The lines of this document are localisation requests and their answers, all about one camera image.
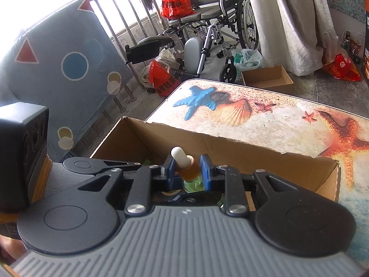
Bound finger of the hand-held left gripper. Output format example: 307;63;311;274
166;193;221;208
95;160;142;176

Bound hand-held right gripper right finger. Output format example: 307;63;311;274
200;154;297;217

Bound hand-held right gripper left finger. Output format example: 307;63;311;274
78;154;176;216

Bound green dropper bottle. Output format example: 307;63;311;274
171;147;206;194

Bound large brown cardboard box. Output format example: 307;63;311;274
89;116;342;211

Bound blue printed blanket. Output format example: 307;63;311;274
0;0;136;162

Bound small open cardboard box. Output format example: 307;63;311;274
241;65;295;94

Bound white green plastic bag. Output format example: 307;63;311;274
232;48;263;71

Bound metal railing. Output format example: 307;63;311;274
73;0;173;151

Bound grey wheelchair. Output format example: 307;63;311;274
124;0;260;83

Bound red orange plastic bag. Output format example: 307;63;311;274
322;53;361;82

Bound silver grey curtain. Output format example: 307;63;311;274
242;0;338;77

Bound dark bottles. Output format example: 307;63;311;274
342;32;364;64

